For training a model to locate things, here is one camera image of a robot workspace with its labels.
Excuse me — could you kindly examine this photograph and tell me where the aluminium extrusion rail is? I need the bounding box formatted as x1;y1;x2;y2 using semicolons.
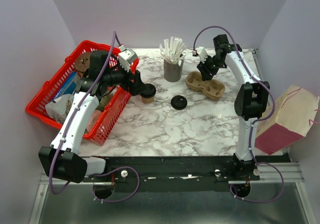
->
30;163;308;224

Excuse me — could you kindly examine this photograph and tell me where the grey straw holder can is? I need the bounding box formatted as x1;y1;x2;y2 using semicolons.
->
163;60;184;83

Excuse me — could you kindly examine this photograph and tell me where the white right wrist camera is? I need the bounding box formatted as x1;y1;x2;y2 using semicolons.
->
192;46;209;63

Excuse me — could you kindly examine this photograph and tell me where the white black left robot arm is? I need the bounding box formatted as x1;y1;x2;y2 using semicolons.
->
38;49;147;183

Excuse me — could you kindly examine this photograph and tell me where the white wrapped straws bunch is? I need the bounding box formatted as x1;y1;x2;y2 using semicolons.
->
159;36;187;65

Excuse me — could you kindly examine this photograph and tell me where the red plastic shopping basket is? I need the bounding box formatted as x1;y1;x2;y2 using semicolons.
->
25;40;131;146

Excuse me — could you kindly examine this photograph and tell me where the black Force tub pink lid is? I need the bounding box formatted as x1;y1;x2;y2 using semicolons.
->
86;110;102;133

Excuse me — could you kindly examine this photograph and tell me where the brown paper coffee cup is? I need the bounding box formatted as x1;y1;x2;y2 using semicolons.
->
141;95;155;104

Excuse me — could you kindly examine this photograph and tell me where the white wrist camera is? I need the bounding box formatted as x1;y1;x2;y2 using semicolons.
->
192;46;209;63
118;44;138;72

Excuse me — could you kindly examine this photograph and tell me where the brown cardboard cup carrier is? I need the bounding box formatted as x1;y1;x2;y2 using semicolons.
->
185;71;226;101

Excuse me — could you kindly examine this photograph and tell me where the white grey snack bag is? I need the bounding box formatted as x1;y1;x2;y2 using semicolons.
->
45;94;74;124

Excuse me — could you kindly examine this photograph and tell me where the pink beige paper bag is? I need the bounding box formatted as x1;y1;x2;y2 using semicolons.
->
255;85;320;155

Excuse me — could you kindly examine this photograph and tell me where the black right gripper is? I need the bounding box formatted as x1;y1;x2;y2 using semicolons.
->
196;54;224;82

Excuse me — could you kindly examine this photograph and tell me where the black plastic cup lid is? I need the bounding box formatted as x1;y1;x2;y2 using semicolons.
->
140;83;157;99

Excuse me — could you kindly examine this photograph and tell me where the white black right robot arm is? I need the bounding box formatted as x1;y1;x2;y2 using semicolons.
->
192;34;270;180

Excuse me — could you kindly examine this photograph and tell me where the blue flat box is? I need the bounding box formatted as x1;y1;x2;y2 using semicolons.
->
52;71;81;100

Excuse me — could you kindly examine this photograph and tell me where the brown lidded round jar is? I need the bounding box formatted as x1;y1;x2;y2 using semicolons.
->
74;51;91;75

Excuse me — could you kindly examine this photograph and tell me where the green round melon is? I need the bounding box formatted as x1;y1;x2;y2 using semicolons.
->
96;91;114;112

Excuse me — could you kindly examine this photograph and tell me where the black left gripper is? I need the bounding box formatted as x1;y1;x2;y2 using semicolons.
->
103;60;148;96

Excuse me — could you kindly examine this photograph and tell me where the black table front rail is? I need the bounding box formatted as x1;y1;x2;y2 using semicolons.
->
83;156;280;193

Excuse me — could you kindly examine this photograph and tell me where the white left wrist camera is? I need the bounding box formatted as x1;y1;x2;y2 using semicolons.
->
118;44;138;72

